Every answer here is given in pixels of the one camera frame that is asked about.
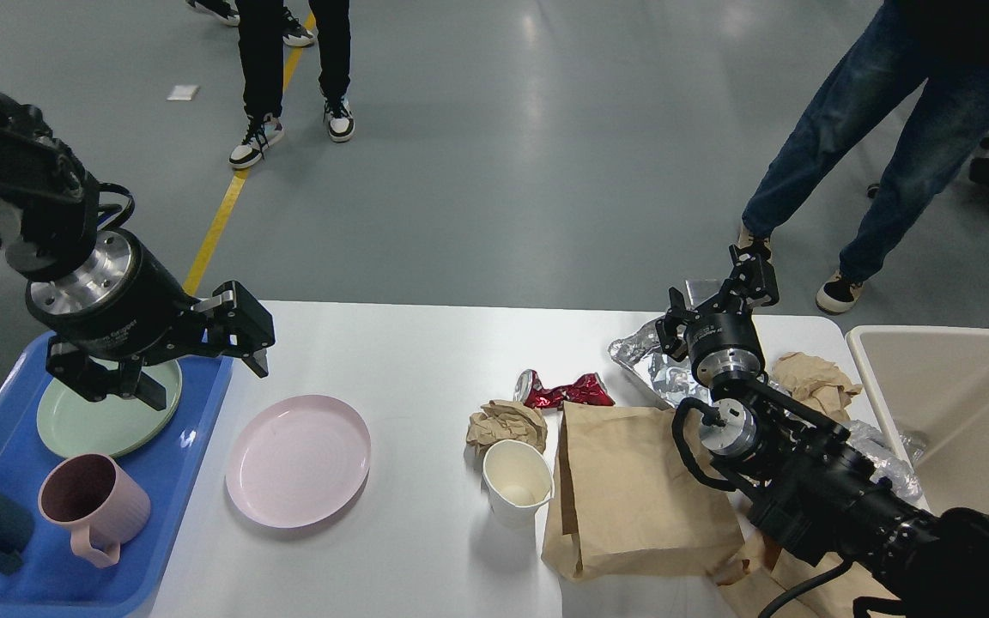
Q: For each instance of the beige plastic bin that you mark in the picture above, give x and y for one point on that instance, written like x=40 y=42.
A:
x=929 y=388

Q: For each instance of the blue plastic tray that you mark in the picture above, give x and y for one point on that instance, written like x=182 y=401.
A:
x=55 y=583

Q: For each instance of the crushed red can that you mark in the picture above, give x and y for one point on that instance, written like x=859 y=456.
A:
x=586 y=389

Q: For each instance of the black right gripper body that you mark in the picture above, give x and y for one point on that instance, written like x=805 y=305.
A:
x=723 y=344

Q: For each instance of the pink plate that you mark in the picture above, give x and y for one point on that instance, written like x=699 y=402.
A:
x=299 y=461

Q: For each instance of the clear plastic wrap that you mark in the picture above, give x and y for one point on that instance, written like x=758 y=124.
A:
x=870 y=441

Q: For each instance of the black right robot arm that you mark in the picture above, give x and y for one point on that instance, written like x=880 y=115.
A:
x=812 y=493

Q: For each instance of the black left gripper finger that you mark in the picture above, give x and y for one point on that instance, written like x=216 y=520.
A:
x=74 y=367
x=233 y=323

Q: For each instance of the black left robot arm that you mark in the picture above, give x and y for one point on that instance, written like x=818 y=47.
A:
x=50 y=210

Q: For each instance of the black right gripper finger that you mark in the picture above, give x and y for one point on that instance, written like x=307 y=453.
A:
x=751 y=283
x=670 y=327

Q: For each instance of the green plate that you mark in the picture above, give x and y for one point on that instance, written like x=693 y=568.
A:
x=68 y=425

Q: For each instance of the brown paper bag lower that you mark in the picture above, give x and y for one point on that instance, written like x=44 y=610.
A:
x=760 y=571

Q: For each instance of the crumpled aluminium foil tray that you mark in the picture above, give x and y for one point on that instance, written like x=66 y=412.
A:
x=668 y=380

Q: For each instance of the crumpled brown paper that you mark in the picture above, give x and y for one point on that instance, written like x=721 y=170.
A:
x=817 y=383

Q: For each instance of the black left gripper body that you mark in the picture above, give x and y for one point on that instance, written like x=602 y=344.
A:
x=120 y=303

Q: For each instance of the pink mug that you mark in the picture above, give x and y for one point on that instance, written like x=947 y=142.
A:
x=98 y=503

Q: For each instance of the white paper cup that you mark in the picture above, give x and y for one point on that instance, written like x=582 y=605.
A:
x=518 y=482

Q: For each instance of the brown paper bag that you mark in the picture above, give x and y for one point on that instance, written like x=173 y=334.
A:
x=624 y=502
x=760 y=571

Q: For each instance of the person in black trousers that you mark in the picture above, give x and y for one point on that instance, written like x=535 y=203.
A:
x=261 y=29

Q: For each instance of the crumpled brown paper ball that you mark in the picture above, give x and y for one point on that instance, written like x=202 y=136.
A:
x=499 y=420

